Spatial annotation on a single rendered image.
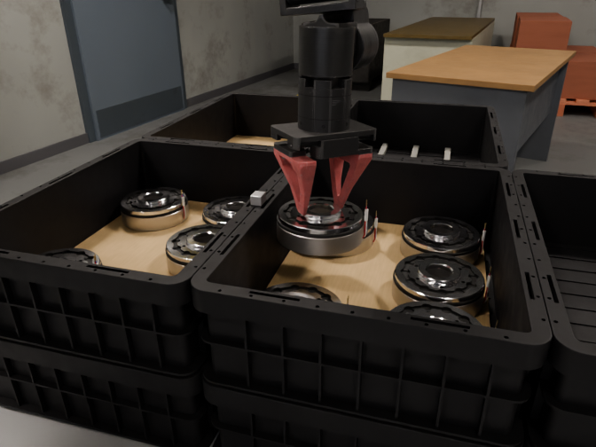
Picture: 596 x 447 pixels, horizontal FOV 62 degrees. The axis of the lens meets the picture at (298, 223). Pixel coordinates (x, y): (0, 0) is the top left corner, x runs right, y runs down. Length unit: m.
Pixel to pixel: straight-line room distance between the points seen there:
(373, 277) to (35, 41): 3.68
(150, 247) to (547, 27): 4.80
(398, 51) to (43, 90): 2.83
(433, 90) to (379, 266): 2.04
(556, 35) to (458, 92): 2.74
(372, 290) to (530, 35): 4.74
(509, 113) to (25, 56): 3.13
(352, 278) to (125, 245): 0.33
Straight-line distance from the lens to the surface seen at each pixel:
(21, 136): 4.06
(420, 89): 2.68
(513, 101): 2.57
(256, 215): 0.57
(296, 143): 0.51
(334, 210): 0.58
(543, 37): 5.27
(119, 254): 0.74
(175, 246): 0.67
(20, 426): 0.72
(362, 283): 0.63
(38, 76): 4.13
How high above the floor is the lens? 1.17
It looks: 26 degrees down
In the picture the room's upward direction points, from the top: 1 degrees counter-clockwise
